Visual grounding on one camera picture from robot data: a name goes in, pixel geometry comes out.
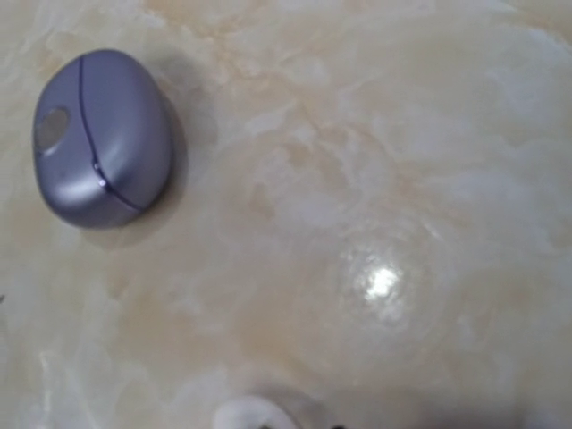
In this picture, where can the purple earbud charging case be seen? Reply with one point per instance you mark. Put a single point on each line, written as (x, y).
(102, 140)

